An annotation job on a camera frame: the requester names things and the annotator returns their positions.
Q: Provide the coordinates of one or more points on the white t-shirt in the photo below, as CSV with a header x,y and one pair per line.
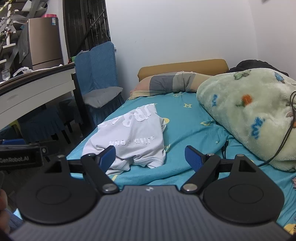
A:
x,y
134,139

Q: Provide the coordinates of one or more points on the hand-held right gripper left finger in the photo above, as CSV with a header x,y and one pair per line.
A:
x,y
108,155

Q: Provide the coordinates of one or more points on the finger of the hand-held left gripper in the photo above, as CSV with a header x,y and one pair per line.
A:
x,y
12,141

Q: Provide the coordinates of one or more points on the tan headboard cushion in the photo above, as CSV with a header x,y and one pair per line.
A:
x,y
185,66

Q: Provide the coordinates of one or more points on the chair with blue cover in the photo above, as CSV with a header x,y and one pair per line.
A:
x,y
101,67

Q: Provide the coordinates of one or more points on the grey hanging cloth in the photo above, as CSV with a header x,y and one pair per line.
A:
x,y
23,46

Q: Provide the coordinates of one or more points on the plaid pillow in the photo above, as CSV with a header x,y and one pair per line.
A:
x,y
161,83

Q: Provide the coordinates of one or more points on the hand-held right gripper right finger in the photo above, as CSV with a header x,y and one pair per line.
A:
x,y
193,158

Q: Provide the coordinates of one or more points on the bed with teal sheet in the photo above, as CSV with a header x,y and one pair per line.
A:
x,y
196,129

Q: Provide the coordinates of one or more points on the green printed fleece blanket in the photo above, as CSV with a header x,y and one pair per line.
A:
x,y
252,111

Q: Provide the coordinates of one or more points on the grey seat cushion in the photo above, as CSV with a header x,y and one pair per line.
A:
x,y
101,96

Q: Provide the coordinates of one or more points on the white table with black legs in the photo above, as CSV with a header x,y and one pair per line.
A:
x,y
34,90

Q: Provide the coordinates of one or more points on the dark window grille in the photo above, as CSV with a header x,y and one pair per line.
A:
x,y
85,25

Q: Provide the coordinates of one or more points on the pink lidded container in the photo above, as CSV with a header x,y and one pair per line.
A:
x,y
50,15

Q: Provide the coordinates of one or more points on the yellow stool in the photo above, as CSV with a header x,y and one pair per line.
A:
x,y
15,124

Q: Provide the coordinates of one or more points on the clear glass cup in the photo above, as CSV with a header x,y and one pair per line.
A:
x,y
5,74

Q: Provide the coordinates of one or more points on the white plastic bag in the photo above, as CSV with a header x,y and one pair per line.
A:
x,y
22,71

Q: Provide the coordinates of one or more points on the brown cardboard box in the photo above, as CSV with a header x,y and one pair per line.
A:
x,y
45,41

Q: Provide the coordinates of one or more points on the white shelf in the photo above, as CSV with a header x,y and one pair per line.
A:
x,y
7,34

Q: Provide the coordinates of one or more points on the dark cloth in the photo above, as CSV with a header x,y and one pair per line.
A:
x,y
254,63

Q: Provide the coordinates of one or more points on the stool with blue cover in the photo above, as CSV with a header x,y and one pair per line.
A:
x,y
44,122

